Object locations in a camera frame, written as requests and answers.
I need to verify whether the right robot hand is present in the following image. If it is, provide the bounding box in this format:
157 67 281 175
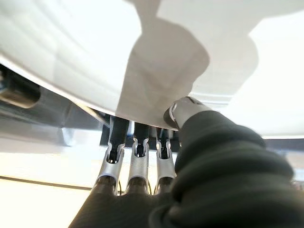
67 96 304 228

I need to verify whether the cream plate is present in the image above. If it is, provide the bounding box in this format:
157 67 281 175
0 0 304 140

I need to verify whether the stainless steel sink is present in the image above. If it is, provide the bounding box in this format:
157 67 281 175
0 61 112 143

